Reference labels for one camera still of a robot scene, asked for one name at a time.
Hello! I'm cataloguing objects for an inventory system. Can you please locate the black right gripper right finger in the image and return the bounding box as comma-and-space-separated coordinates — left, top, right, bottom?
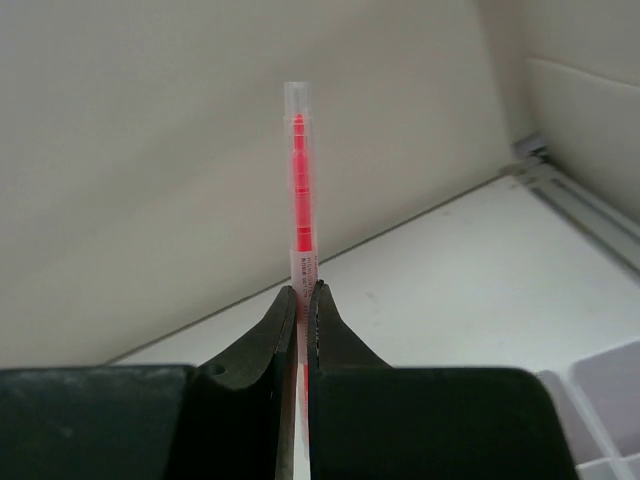
307, 281, 400, 479

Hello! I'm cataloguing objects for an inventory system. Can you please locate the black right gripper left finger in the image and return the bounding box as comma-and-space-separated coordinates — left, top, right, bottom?
165, 286, 298, 479

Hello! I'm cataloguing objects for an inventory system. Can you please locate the red slim highlighter pen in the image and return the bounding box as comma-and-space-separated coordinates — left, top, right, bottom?
284, 82, 318, 458

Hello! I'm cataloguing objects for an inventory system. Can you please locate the clear compartment organizer box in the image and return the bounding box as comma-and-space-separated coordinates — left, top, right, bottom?
537, 339, 639, 479

